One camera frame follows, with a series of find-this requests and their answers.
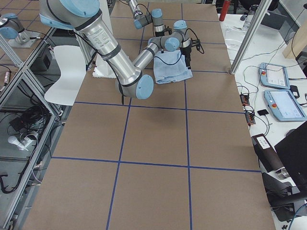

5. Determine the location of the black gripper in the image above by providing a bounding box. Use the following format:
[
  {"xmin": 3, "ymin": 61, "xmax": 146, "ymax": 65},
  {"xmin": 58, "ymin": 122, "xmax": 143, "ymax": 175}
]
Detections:
[
  {"xmin": 182, "ymin": 38, "xmax": 192, "ymax": 69},
  {"xmin": 154, "ymin": 25, "xmax": 172, "ymax": 36}
]

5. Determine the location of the light blue button shirt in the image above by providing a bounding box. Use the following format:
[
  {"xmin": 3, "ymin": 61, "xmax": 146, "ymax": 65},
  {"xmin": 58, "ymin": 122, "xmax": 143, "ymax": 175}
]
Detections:
[{"xmin": 153, "ymin": 50, "xmax": 193, "ymax": 84}]

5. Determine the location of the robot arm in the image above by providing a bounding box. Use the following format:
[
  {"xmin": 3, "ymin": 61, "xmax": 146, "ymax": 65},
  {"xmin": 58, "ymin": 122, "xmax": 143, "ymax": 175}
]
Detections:
[
  {"xmin": 121, "ymin": 0, "xmax": 172, "ymax": 37},
  {"xmin": 39, "ymin": 0, "xmax": 192, "ymax": 99}
]

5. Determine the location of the clear plastic bag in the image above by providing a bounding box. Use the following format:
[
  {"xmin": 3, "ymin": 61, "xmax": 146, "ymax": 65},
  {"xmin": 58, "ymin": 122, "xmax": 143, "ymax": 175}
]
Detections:
[{"xmin": 222, "ymin": 26, "xmax": 247, "ymax": 51}]

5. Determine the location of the red bottle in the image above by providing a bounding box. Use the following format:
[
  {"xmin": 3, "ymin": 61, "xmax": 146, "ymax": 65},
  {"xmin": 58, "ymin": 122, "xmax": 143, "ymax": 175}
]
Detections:
[{"xmin": 219, "ymin": 0, "xmax": 231, "ymax": 22}]

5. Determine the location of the grey orange USB hub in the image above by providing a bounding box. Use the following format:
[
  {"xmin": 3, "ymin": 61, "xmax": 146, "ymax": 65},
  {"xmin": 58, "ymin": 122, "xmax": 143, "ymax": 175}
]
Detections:
[{"xmin": 240, "ymin": 93, "xmax": 250, "ymax": 106}]

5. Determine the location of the clear water bottle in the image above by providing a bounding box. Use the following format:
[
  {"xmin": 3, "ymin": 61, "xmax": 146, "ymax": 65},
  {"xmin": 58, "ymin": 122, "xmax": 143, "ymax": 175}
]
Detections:
[{"xmin": 242, "ymin": 5, "xmax": 258, "ymax": 31}]

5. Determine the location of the upper teach pendant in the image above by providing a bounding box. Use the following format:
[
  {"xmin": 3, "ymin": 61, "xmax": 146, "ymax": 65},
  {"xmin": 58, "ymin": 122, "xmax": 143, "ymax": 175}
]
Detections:
[{"xmin": 259, "ymin": 62, "xmax": 290, "ymax": 89}]

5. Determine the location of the teach pendant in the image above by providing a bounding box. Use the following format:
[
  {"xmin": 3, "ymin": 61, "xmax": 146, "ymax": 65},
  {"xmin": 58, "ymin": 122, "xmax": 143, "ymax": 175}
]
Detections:
[
  {"xmin": 263, "ymin": 90, "xmax": 307, "ymax": 122},
  {"xmin": 259, "ymin": 62, "xmax": 290, "ymax": 89}
]

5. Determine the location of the small black phone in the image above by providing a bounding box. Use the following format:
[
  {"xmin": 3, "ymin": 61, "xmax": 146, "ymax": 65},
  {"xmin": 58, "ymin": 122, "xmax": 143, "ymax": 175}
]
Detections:
[{"xmin": 257, "ymin": 109, "xmax": 269, "ymax": 116}]

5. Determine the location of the white plastic chair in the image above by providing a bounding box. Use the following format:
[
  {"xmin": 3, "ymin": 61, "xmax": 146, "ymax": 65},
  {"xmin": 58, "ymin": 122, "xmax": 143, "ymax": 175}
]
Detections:
[{"xmin": 44, "ymin": 45, "xmax": 86, "ymax": 106}]

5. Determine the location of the lower teach pendant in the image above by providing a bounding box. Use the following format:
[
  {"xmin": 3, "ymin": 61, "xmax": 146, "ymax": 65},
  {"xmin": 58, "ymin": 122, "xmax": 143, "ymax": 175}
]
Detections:
[{"xmin": 263, "ymin": 90, "xmax": 307, "ymax": 122}]

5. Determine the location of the wooden board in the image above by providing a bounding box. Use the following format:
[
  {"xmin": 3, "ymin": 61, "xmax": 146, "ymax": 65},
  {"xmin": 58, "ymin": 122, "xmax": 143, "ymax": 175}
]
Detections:
[{"xmin": 283, "ymin": 21, "xmax": 307, "ymax": 59}]

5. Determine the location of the black box with label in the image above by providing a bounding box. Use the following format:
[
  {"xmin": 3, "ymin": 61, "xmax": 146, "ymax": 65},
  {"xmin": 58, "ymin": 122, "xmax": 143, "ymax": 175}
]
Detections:
[{"xmin": 251, "ymin": 134, "xmax": 284, "ymax": 172}]

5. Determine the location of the black monitor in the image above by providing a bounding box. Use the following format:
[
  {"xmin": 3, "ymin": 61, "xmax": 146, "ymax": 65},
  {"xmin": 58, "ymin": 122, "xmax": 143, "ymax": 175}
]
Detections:
[{"xmin": 275, "ymin": 122, "xmax": 307, "ymax": 191}]

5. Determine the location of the white power strip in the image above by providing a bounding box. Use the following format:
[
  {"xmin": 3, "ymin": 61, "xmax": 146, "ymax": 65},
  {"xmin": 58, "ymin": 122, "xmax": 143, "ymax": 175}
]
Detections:
[{"xmin": 8, "ymin": 134, "xmax": 38, "ymax": 151}]

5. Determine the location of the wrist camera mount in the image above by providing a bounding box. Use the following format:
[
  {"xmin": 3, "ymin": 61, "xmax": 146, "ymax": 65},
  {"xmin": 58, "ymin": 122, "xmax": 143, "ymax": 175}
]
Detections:
[{"xmin": 191, "ymin": 39, "xmax": 205, "ymax": 54}]

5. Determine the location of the grey aluminium frame post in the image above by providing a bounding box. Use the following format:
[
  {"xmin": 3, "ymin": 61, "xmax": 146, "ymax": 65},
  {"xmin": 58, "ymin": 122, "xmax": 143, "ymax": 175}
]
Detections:
[{"xmin": 230, "ymin": 0, "xmax": 279, "ymax": 74}]

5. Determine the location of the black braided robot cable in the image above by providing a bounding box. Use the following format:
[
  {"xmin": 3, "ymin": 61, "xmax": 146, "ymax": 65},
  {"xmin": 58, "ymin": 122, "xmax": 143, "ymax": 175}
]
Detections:
[{"xmin": 119, "ymin": 28, "xmax": 192, "ymax": 105}]

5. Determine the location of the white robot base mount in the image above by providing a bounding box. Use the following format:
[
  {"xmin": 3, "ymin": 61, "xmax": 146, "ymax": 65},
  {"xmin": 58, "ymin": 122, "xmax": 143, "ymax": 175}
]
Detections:
[{"xmin": 93, "ymin": 54, "xmax": 116, "ymax": 79}]

